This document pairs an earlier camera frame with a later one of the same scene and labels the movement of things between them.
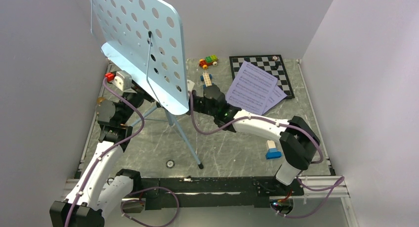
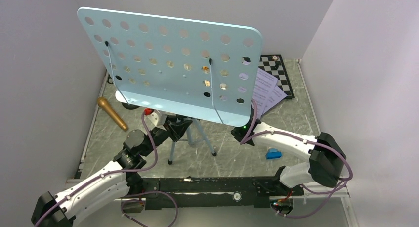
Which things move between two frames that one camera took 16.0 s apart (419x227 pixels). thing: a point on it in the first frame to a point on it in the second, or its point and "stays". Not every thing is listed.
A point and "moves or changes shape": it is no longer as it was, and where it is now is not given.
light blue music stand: (145, 32) moves or changes shape
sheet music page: (276, 96) stays
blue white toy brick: (272, 153) stays
